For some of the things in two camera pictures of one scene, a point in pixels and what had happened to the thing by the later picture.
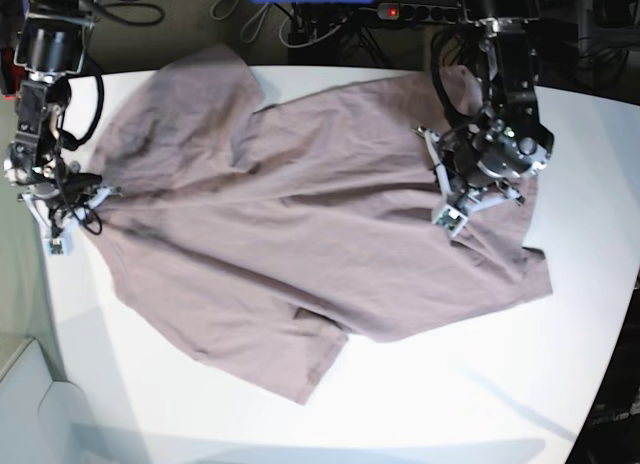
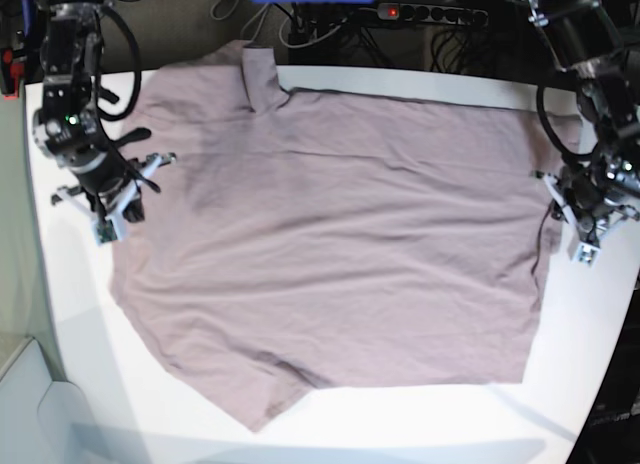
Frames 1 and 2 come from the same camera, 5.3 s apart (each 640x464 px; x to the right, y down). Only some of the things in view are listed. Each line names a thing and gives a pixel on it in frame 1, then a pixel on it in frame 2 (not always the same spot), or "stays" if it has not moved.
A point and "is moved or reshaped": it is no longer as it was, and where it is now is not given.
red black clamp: (11, 75) stays
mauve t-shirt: (260, 237) is moved or reshaped
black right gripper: (482, 152) to (589, 192)
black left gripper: (64, 195) to (108, 174)
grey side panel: (43, 421) stays
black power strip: (422, 13) stays
